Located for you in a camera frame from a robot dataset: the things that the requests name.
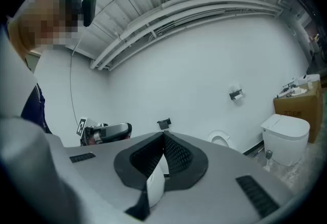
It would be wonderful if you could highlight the person's navy shirt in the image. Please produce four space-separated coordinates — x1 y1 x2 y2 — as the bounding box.
20 83 53 134

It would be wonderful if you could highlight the white plastic device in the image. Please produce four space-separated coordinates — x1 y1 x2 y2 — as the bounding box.
297 74 321 83

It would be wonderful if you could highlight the white toilet with flat lid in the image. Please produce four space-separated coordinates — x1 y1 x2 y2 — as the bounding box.
260 114 311 167

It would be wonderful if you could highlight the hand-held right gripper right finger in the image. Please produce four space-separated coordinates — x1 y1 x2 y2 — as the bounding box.
163 130 209 192

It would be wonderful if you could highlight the white toilet lid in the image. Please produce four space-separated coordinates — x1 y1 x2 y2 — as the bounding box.
213 136 229 147

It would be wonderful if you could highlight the black wall bracket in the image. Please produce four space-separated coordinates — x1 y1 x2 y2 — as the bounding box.
156 117 172 130

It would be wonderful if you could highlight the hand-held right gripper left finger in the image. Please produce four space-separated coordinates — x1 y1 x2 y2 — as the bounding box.
113 131 165 221

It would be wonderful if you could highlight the person's head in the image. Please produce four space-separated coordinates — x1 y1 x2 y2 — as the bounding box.
9 0 85 62

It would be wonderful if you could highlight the black holder with paper roll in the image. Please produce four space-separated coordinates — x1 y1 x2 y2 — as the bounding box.
229 85 244 103

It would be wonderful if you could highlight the white ceiling pipe bundle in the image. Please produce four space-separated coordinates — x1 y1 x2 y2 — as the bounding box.
89 0 283 71

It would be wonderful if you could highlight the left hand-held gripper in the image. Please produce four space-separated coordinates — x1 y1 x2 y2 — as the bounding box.
76 117 133 146

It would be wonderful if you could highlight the white toilet seat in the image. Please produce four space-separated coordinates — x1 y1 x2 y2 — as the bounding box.
207 129 231 147

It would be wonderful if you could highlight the thin grey gripper cable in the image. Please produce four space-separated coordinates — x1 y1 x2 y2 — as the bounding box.
69 33 83 126

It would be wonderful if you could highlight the black head-mounted camera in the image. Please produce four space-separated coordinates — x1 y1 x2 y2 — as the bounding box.
65 0 98 28

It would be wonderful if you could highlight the brown cardboard box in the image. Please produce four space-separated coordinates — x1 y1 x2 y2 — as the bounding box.
273 81 323 143

